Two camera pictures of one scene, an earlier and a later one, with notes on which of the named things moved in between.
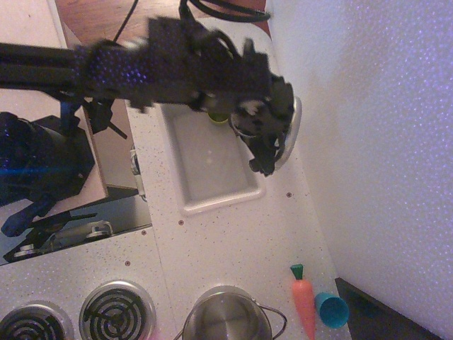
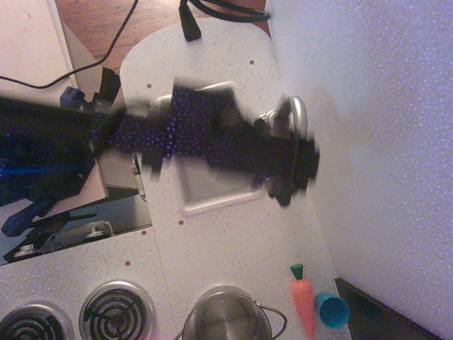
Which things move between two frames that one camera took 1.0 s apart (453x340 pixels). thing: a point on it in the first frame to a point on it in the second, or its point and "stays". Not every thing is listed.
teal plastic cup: x=333 y=310 stays
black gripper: x=221 y=80 to x=284 y=163
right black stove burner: x=117 y=310 stays
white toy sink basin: x=209 y=161 stays
